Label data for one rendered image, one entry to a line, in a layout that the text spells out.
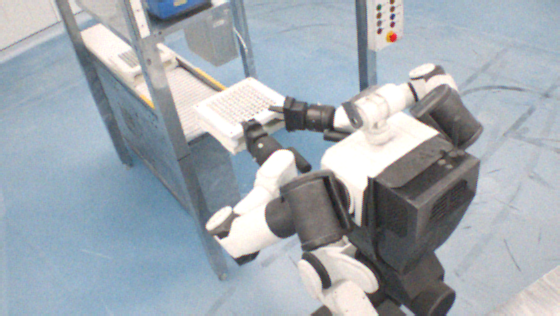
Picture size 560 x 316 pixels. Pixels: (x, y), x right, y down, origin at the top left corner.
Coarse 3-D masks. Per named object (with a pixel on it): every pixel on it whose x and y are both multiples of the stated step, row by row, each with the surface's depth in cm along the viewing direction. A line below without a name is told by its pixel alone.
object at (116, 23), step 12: (84, 0) 202; (96, 0) 199; (108, 0) 197; (96, 12) 190; (108, 12) 188; (120, 12) 186; (204, 12) 176; (108, 24) 179; (120, 24) 178; (180, 24) 173; (120, 36) 173
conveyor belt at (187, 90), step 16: (96, 32) 283; (96, 48) 267; (112, 48) 264; (176, 80) 229; (192, 80) 228; (176, 96) 219; (192, 96) 218; (208, 96) 216; (192, 112) 208; (192, 128) 201
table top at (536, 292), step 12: (552, 276) 126; (528, 288) 125; (540, 288) 124; (552, 288) 124; (516, 300) 123; (528, 300) 123; (540, 300) 122; (552, 300) 121; (492, 312) 122; (504, 312) 121; (516, 312) 121; (528, 312) 120; (540, 312) 120; (552, 312) 119
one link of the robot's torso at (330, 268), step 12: (312, 252) 168; (324, 252) 160; (336, 252) 148; (348, 252) 149; (312, 264) 167; (324, 264) 165; (336, 264) 149; (348, 264) 141; (360, 264) 138; (324, 276) 166; (336, 276) 162; (348, 276) 144; (360, 276) 137; (372, 276) 135; (324, 288) 172; (372, 288) 136
